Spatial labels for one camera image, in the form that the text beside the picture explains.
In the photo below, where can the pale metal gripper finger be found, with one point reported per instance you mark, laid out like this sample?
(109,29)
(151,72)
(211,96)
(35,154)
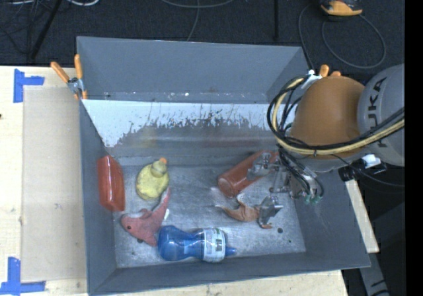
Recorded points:
(262,164)
(268,210)

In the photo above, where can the orange toy animal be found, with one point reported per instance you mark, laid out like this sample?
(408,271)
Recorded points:
(243,212)

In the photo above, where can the red-brown plastic bottle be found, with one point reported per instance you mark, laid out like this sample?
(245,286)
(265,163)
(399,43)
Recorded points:
(236,177)

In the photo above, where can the blue plastic bottle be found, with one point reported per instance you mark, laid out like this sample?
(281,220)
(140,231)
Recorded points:
(181,243)

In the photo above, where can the yellow toy duck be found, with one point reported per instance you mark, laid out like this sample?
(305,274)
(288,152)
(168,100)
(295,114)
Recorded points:
(152,182)

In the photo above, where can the grey metal bin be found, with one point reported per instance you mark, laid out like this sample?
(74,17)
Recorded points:
(198,66)

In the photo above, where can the pink toy fish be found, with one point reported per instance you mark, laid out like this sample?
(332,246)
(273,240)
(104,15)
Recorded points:
(147,222)

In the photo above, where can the red-orange flat block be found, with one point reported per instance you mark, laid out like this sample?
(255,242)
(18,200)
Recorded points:
(110,184)

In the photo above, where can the pale wood board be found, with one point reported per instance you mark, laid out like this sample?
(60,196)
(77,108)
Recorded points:
(49,172)

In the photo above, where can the black cylinder on white bracket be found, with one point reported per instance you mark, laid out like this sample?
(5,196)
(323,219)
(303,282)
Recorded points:
(350,172)

